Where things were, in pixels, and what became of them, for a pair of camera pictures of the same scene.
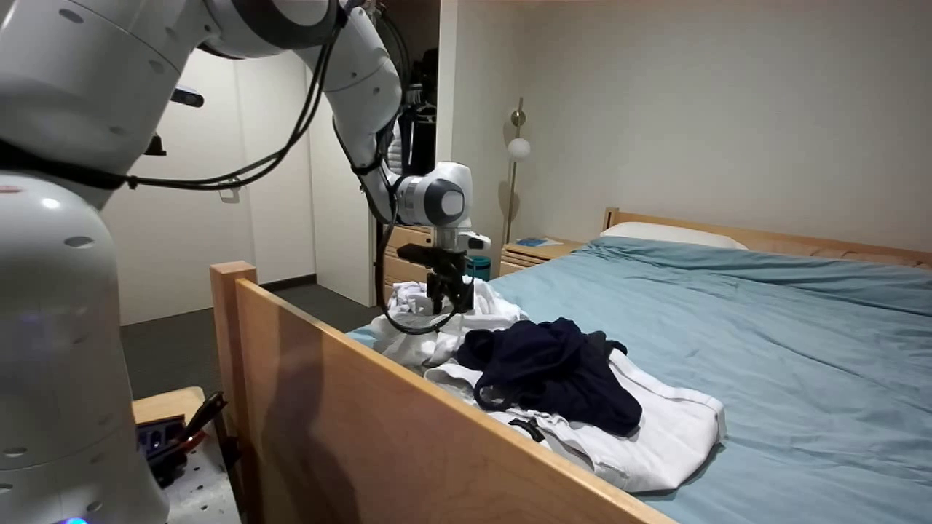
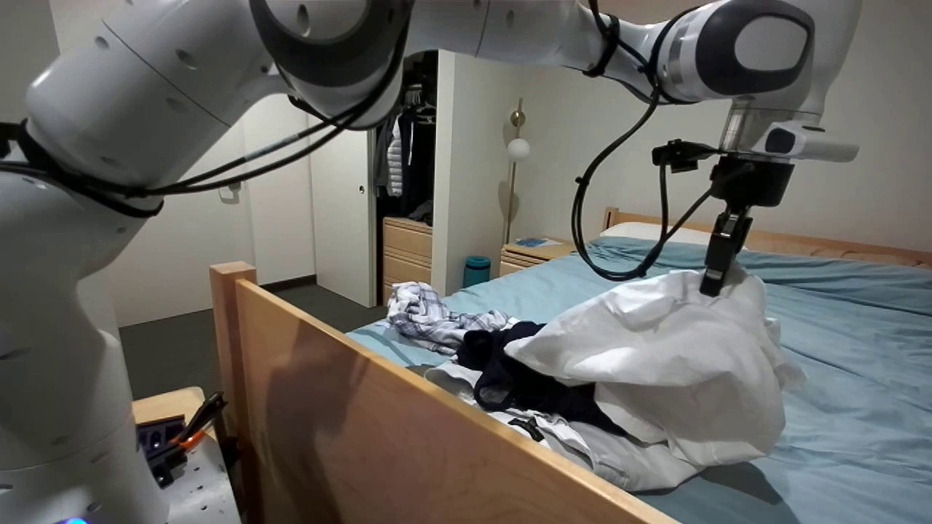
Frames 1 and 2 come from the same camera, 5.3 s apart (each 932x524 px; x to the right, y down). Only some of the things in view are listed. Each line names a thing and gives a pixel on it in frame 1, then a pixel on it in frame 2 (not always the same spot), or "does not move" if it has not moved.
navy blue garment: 550,368 does not move
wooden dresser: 404,269 does not move
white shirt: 425,340 to 694,375
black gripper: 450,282 to 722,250
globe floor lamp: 516,154 does not move
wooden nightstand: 518,257 does not move
